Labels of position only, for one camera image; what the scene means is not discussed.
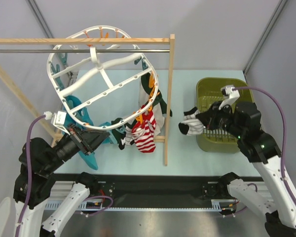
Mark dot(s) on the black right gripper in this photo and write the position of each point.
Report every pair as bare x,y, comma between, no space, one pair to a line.
216,118

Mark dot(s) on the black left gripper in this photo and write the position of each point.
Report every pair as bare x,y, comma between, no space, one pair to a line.
88,140

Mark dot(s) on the white pinstriped black-toe sock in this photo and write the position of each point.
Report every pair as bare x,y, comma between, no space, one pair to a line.
191,125
126,138

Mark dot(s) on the teal clothes peg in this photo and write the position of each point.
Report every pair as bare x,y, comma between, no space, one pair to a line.
115,135
63,58

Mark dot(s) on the red white santa sock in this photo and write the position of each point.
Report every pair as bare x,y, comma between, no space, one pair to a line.
143,136

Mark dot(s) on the orange clothes peg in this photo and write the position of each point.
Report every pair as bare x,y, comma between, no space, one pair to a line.
103,35
140,117
152,86

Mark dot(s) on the red white striped sock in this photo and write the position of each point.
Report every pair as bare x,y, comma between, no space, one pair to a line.
151,121

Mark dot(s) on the green and white garment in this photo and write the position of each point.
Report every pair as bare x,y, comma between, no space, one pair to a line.
159,105

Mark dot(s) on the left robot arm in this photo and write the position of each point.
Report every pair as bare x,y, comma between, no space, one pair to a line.
33,186

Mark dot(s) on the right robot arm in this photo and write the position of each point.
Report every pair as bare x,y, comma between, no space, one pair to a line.
261,149

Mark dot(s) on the olive green plastic basket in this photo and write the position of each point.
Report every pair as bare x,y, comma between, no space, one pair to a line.
208,91

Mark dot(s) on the teal blue garment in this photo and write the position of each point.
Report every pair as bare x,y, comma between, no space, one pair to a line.
83,115

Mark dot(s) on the metal hanging rod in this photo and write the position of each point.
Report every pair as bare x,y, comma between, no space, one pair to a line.
84,50

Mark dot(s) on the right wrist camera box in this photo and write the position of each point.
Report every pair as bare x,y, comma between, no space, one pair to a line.
230,94

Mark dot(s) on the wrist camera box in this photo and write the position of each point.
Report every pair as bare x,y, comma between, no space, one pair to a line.
57,120
230,94

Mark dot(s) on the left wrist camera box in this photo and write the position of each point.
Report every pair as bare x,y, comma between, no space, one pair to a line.
57,120

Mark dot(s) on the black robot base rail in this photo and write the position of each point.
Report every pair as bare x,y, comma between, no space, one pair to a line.
153,191

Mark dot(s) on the wooden clothes rack frame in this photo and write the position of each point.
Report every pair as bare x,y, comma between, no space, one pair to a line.
106,45

